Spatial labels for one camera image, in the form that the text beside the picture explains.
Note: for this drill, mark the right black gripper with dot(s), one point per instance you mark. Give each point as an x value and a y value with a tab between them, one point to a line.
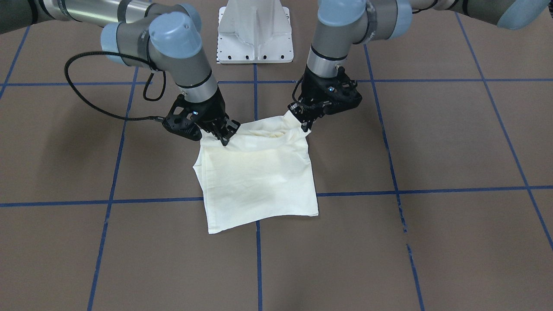
211	111

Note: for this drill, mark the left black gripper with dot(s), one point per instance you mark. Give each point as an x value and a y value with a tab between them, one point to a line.
312	109

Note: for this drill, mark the cream long-sleeve cat shirt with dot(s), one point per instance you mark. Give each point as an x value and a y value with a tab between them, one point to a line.
264	171

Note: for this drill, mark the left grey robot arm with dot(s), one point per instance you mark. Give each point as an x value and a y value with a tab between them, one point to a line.
343	23

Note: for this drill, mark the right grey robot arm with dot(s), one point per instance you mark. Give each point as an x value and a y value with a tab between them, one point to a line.
137	33

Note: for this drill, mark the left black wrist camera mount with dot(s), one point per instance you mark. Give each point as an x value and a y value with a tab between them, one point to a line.
340	94

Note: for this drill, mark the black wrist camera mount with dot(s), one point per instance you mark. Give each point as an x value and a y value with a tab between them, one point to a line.
340	94
181	119

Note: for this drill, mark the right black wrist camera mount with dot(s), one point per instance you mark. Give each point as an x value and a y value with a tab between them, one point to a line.
181	119

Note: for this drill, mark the white bracket with black screws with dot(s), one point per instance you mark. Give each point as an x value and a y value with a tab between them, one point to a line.
254	31

